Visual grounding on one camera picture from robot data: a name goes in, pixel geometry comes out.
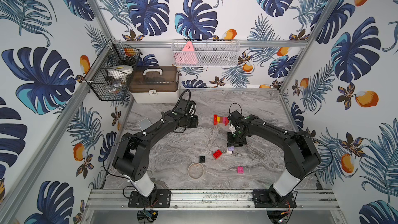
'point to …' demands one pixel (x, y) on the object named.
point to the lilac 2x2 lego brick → (231, 148)
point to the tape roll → (196, 170)
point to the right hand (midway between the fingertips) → (230, 144)
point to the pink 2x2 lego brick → (224, 120)
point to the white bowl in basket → (119, 70)
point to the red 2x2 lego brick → (217, 154)
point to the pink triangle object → (186, 57)
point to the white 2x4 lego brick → (229, 152)
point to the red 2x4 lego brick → (215, 120)
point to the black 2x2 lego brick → (202, 159)
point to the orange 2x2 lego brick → (221, 120)
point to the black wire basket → (110, 77)
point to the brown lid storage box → (154, 84)
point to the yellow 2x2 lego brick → (218, 119)
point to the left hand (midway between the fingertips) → (197, 120)
